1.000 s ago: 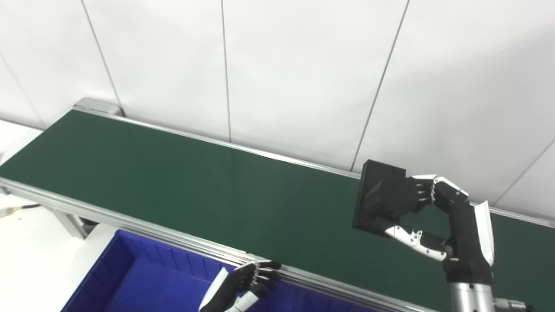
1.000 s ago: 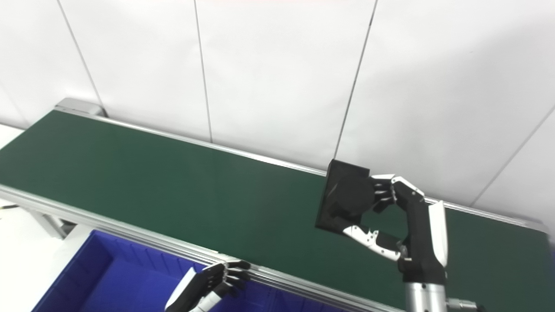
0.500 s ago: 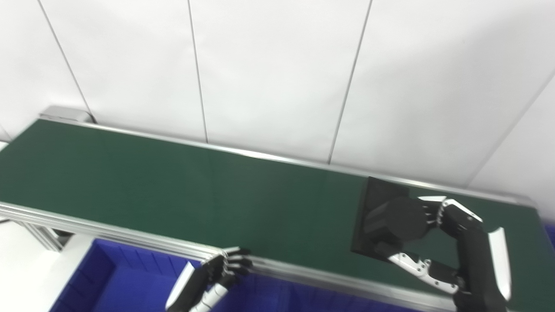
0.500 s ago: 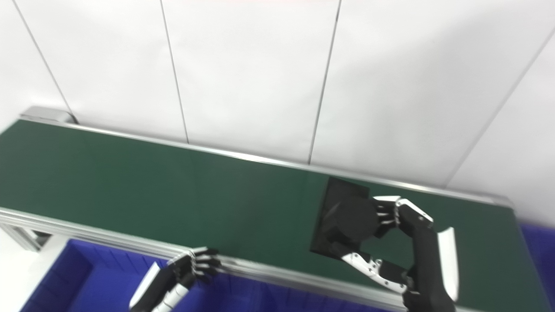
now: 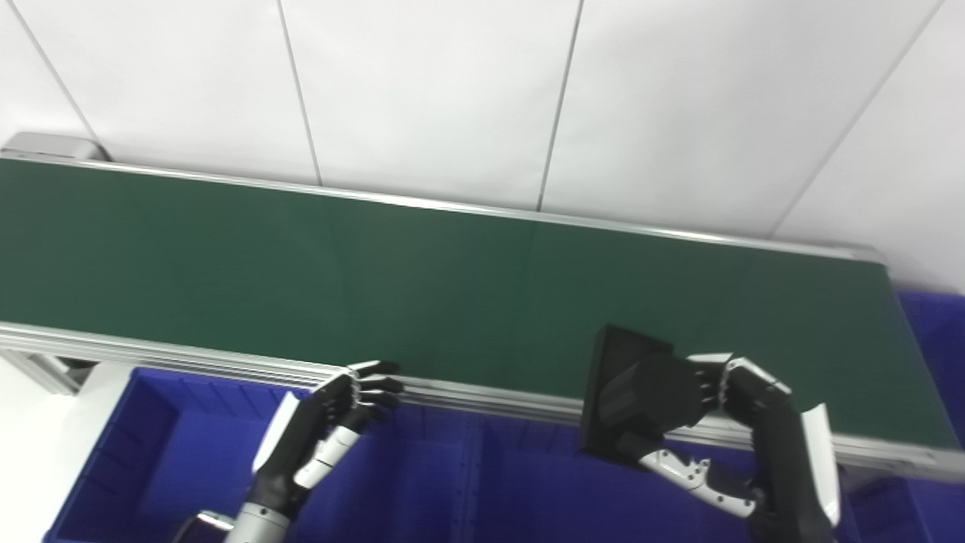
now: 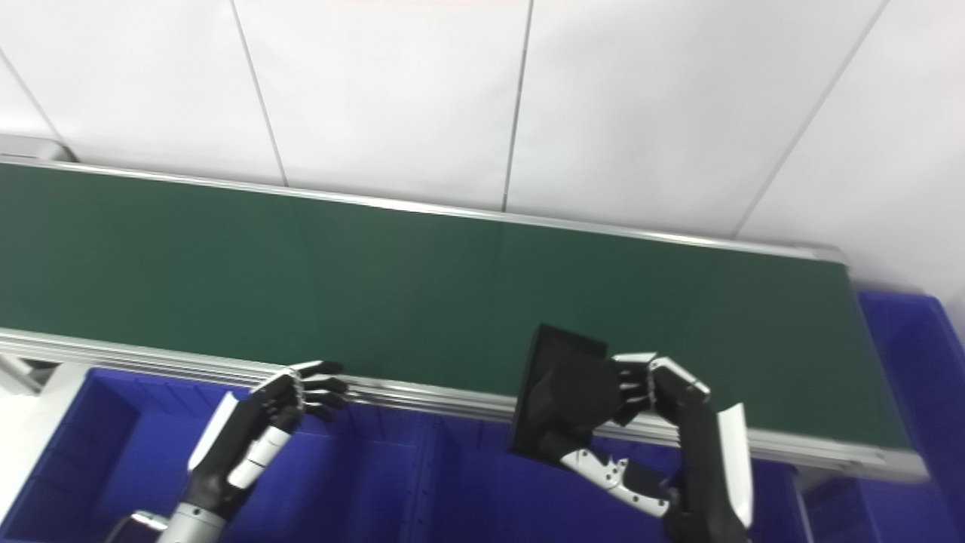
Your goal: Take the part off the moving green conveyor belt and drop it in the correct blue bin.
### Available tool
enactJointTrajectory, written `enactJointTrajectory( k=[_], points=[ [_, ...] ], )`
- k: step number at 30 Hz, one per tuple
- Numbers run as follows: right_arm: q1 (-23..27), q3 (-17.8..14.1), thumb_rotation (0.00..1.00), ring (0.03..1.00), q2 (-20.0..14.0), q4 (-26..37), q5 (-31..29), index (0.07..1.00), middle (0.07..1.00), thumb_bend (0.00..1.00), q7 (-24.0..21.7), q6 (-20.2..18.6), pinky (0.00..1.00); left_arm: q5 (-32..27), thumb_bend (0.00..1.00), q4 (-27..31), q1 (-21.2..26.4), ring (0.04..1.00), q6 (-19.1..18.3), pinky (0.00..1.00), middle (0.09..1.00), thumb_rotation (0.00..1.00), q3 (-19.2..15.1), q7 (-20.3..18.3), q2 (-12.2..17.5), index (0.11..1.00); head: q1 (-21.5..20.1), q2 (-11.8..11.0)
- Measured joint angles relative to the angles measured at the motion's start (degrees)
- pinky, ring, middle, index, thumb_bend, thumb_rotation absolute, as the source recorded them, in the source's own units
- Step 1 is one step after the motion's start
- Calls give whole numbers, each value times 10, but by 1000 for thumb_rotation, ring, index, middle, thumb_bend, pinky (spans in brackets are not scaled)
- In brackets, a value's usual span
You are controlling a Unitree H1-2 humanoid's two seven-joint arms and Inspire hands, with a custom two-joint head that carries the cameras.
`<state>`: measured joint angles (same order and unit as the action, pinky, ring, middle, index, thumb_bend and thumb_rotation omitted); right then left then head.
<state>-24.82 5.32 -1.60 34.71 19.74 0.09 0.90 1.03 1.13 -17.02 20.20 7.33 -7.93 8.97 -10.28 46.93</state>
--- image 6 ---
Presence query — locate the blue plastic bin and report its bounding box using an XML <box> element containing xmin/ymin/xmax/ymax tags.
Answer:
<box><xmin>0</xmin><ymin>367</ymin><xmax>438</xmax><ymax>543</ymax></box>
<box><xmin>799</xmin><ymin>290</ymin><xmax>965</xmax><ymax>543</ymax></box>
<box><xmin>422</xmin><ymin>415</ymin><xmax>815</xmax><ymax>543</ymax></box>

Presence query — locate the aluminium conveyor support leg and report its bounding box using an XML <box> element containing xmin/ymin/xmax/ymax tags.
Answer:
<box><xmin>0</xmin><ymin>354</ymin><xmax>57</xmax><ymax>397</ymax></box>

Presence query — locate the silver conveyor end housing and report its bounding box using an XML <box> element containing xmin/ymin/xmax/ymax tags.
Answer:
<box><xmin>0</xmin><ymin>134</ymin><xmax>76</xmax><ymax>163</ymax></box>

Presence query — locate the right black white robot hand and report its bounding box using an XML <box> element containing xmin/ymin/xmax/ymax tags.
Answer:
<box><xmin>539</xmin><ymin>351</ymin><xmax>755</xmax><ymax>543</ymax></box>

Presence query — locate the black cylinder-on-block part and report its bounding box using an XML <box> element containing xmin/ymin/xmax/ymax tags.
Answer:
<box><xmin>509</xmin><ymin>324</ymin><xmax>620</xmax><ymax>462</ymax></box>

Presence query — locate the green conveyor belt aluminium frame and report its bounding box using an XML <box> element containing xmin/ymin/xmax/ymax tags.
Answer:
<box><xmin>0</xmin><ymin>136</ymin><xmax>930</xmax><ymax>483</ymax></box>

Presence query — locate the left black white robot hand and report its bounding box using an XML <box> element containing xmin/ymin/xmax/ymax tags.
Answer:
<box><xmin>186</xmin><ymin>360</ymin><xmax>351</xmax><ymax>521</ymax></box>

